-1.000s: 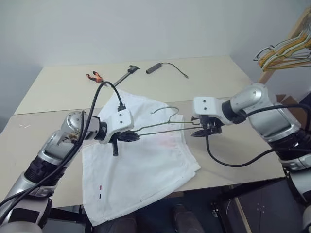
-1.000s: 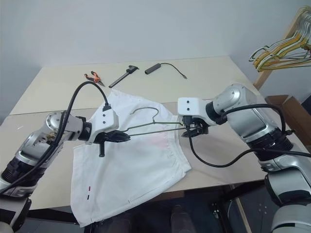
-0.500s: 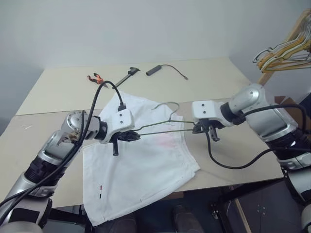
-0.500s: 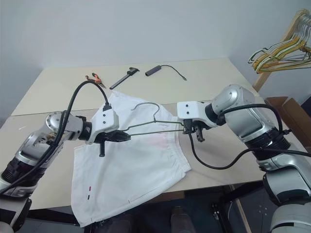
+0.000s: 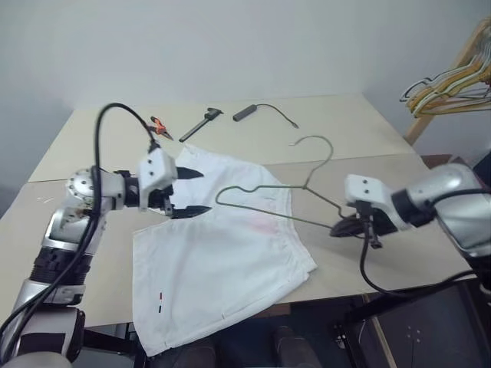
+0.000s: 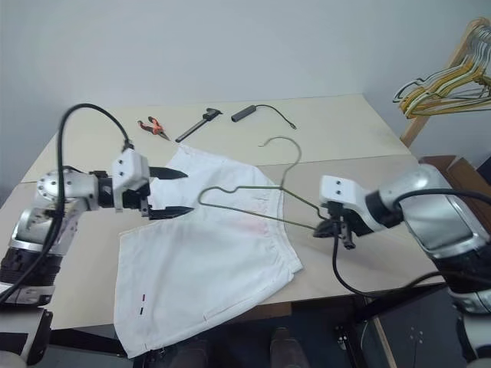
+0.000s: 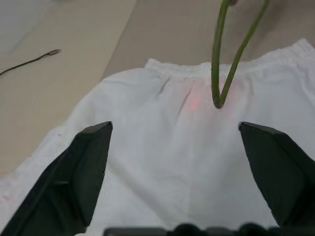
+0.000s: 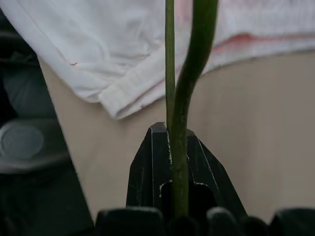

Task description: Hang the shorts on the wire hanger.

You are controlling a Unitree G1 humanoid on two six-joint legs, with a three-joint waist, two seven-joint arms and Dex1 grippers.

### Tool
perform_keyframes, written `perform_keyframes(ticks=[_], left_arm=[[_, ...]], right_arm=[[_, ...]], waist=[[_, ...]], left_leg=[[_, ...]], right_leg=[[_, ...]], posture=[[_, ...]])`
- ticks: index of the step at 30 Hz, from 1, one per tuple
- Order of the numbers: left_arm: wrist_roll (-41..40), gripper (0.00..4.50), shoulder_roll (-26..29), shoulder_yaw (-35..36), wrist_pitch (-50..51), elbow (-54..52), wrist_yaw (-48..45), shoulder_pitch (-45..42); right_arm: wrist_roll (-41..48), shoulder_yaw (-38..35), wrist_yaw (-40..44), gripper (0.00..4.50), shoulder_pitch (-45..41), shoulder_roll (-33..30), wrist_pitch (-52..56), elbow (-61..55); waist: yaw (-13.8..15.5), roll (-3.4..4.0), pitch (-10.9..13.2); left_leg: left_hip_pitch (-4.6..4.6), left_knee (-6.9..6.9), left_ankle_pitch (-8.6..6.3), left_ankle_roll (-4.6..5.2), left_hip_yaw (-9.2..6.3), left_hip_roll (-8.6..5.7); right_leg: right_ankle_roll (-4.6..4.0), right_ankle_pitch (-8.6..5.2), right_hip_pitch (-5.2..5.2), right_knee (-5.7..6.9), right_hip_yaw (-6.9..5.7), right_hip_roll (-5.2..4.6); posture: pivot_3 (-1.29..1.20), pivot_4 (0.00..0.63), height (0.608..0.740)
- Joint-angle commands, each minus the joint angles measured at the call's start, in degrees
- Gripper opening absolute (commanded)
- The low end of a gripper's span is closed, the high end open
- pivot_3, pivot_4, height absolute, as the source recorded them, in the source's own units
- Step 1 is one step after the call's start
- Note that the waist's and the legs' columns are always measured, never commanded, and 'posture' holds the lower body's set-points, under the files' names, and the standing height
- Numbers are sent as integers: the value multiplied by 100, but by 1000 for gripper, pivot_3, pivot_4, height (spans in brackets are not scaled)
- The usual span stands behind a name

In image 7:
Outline thin dark wire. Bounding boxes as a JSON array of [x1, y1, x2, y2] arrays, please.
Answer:
[[0, 49, 62, 77]]

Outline green cable loop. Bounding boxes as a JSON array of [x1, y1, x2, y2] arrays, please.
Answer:
[[211, 0, 270, 110]]

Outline white shorts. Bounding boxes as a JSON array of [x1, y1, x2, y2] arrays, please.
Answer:
[[0, 37, 315, 236]]

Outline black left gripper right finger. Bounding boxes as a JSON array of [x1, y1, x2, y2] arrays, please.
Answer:
[[238, 121, 315, 230]]

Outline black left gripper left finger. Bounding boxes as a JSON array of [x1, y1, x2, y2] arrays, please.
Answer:
[[0, 121, 113, 236]]

